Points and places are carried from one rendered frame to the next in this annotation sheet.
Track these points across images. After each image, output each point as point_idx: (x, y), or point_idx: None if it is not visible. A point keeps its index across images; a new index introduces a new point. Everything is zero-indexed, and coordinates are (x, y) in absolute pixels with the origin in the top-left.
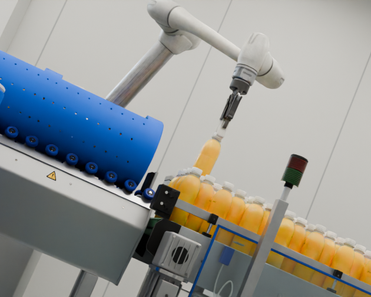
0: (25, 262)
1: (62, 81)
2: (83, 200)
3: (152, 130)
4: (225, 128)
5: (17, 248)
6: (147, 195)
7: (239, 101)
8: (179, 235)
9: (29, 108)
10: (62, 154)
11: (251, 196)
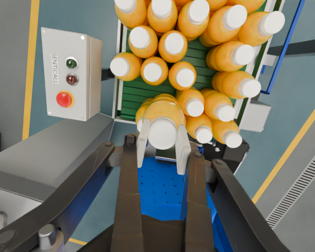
0: (90, 144)
1: None
2: None
3: (212, 221)
4: (194, 144)
5: (86, 154)
6: (202, 153)
7: (284, 248)
8: (263, 126)
9: None
10: None
11: (238, 25)
